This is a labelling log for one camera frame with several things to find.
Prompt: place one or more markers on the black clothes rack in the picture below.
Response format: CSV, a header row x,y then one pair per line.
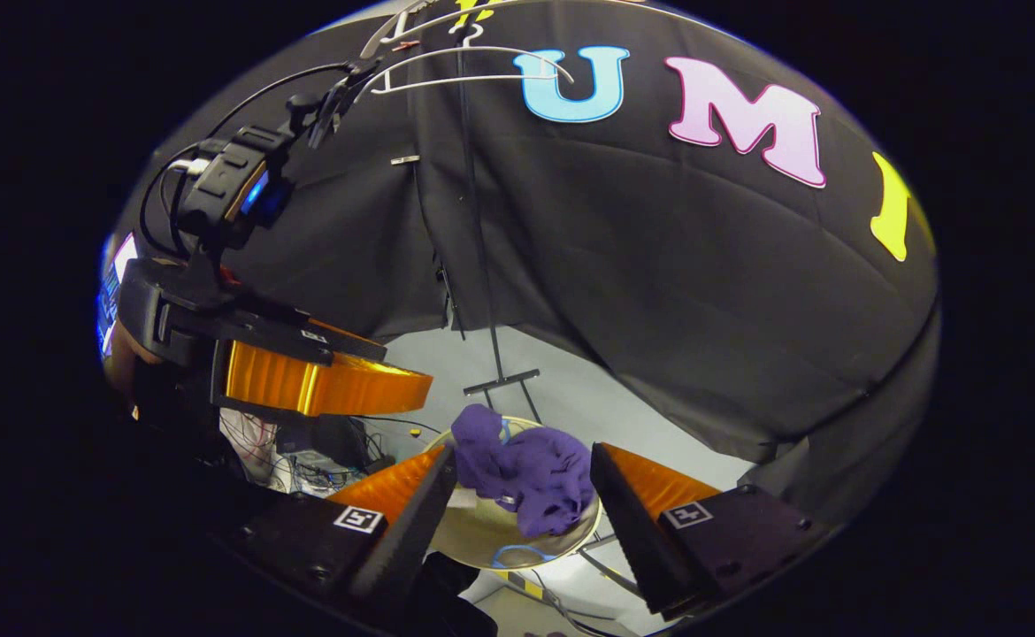
x,y
482,265

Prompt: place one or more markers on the purple ribbed jacket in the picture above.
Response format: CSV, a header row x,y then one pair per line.
x,y
526,478

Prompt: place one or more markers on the red clip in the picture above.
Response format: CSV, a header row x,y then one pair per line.
x,y
406,44

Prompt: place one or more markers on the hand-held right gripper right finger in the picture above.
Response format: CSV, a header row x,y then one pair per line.
x,y
637,540

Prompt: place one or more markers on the white clip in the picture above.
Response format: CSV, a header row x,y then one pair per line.
x,y
405,160

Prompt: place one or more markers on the white plastic hanger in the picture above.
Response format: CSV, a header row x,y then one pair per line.
x,y
385,28
473,49

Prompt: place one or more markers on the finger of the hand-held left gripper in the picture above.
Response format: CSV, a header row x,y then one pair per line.
x,y
323,385
305,332

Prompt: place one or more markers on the black backdrop cloth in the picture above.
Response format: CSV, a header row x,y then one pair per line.
x,y
659,265

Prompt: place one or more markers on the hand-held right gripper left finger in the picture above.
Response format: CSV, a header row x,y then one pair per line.
x,y
402,540

